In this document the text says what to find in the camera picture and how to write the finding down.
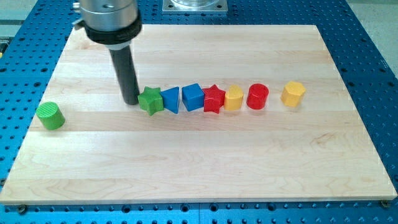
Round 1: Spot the red star block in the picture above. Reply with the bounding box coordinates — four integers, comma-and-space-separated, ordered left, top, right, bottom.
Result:
203, 85, 226, 114

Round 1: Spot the green star block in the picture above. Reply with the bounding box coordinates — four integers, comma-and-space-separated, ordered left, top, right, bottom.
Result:
138, 86, 164, 116

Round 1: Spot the blue cube block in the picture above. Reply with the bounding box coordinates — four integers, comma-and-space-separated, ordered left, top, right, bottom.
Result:
182, 83, 205, 111

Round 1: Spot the blue triangle block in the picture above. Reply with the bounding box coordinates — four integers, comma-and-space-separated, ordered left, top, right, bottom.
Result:
160, 86, 180, 114

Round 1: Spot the yellow rounded block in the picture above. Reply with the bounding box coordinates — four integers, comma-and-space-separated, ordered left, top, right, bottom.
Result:
224, 85, 244, 111

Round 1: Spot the red cylinder block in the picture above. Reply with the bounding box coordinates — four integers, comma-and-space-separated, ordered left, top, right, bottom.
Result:
246, 83, 269, 110

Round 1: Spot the yellow hexagon block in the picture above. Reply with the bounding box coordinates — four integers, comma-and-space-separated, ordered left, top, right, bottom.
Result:
280, 81, 306, 107

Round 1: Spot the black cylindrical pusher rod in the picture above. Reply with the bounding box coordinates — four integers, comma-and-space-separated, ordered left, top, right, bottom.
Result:
109, 46, 139, 105

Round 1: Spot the light wooden board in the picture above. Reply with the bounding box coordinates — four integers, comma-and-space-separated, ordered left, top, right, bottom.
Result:
1, 24, 397, 205

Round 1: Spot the green cylinder block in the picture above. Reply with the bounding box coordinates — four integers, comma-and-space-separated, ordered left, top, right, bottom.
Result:
35, 101, 65, 130

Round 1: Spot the left board clamp screw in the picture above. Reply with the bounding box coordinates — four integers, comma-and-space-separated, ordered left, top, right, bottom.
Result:
16, 205, 28, 215

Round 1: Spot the board clamp screw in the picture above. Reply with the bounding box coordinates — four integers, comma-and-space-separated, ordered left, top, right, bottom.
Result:
16, 205, 28, 215
380, 200, 391, 208

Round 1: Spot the right board clamp screw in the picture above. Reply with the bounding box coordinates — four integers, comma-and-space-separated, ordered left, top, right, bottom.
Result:
380, 200, 391, 208

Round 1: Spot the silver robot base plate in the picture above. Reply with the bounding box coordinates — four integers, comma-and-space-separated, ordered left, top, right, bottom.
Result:
162, 0, 228, 12

